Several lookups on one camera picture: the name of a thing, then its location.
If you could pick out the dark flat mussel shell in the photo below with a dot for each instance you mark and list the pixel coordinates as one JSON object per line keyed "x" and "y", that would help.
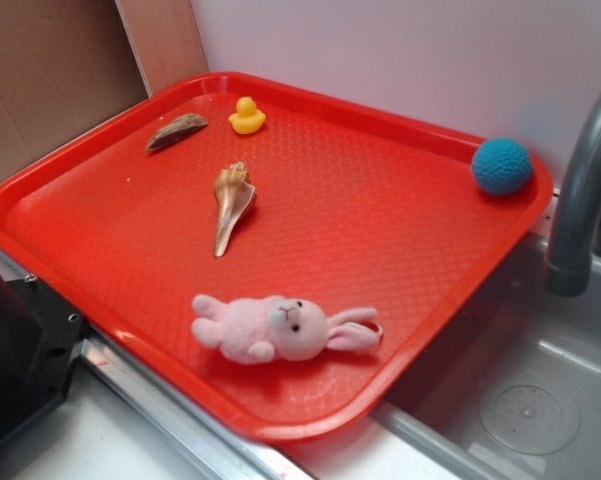
{"x": 177, "y": 130}

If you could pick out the grey plastic sink basin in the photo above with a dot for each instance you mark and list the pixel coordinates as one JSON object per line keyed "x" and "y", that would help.
{"x": 511, "y": 387}

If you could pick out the brown cardboard panel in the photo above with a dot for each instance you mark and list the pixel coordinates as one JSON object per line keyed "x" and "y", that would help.
{"x": 68, "y": 66}

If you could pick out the pink plush bunny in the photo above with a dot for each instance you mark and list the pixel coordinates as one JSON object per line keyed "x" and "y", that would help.
{"x": 258, "y": 331}

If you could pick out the grey curved faucet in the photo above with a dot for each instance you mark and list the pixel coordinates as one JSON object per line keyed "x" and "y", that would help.
{"x": 576, "y": 229}

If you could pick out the blue textured ball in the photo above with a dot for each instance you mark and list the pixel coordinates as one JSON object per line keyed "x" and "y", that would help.
{"x": 501, "y": 166}

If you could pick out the brown spiral conch shell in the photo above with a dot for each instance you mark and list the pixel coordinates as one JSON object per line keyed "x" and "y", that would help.
{"x": 235, "y": 195}

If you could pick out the red plastic tray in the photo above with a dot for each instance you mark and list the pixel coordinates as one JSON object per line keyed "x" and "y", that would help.
{"x": 355, "y": 207}

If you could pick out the yellow rubber duck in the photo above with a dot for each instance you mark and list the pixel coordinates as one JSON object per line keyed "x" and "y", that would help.
{"x": 248, "y": 118}

